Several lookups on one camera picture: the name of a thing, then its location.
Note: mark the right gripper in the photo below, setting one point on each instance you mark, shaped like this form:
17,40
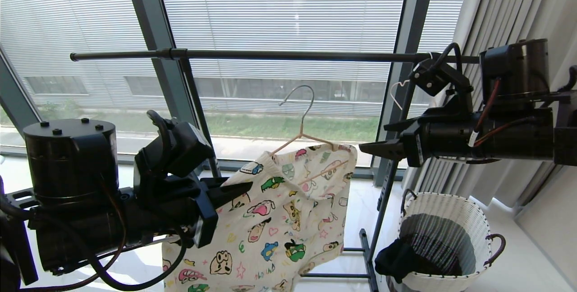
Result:
446,139

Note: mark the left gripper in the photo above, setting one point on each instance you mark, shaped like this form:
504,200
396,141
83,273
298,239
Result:
171,215

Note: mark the cream printed garment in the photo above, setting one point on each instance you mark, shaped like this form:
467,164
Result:
279,220

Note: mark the white laundry basket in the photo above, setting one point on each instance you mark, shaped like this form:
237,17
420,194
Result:
469,220

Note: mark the black clothes rack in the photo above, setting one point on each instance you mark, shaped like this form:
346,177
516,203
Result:
270,54

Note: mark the black garment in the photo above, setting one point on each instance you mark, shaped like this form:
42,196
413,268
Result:
396,258

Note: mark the window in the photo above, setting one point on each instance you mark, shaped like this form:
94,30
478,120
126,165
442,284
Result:
293,12

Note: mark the beige curtain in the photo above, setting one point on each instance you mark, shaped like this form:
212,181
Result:
509,3

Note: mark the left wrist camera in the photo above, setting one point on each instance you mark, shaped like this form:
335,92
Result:
180,148

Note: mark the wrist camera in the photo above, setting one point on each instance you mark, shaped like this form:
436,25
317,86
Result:
180,148
439,78

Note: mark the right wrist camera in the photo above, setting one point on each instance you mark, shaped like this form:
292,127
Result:
439,78

